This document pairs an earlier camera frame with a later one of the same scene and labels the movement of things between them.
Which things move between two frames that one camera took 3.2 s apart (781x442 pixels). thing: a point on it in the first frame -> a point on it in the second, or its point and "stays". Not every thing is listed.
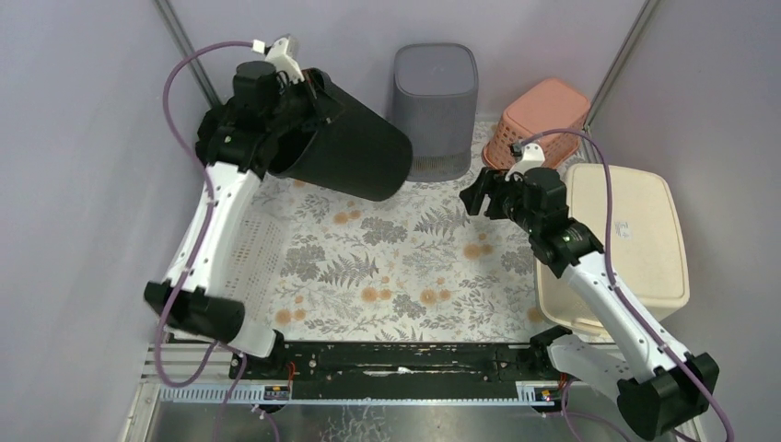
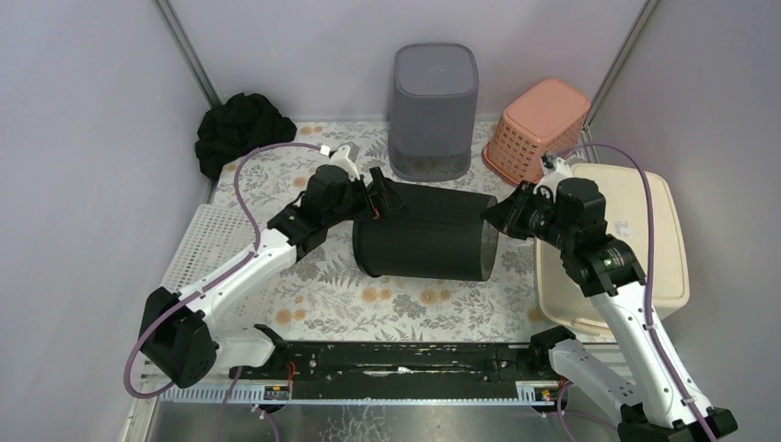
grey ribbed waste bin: (434, 101) stays
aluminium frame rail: (202, 378) stays
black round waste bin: (358, 152) -> (440, 234)
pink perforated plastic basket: (552, 105) stays
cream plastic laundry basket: (648, 241) stays
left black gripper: (317, 101) -> (375, 194)
